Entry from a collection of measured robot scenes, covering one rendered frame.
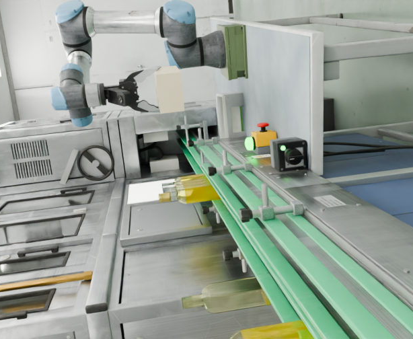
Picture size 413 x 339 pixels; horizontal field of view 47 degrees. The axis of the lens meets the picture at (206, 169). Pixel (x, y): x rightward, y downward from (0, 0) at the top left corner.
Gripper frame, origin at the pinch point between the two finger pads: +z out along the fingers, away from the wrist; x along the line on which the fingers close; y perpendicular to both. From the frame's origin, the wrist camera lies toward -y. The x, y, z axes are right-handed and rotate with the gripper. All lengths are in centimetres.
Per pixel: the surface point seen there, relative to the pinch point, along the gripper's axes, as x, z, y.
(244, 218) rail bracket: 16, 10, -68
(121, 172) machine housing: 67, -25, 118
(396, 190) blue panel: 18, 48, -59
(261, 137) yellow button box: 17.9, 30.0, -6.5
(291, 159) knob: 15, 30, -38
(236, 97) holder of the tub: 14, 32, 44
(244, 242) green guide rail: 38, 16, -38
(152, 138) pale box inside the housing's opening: 52, -5, 130
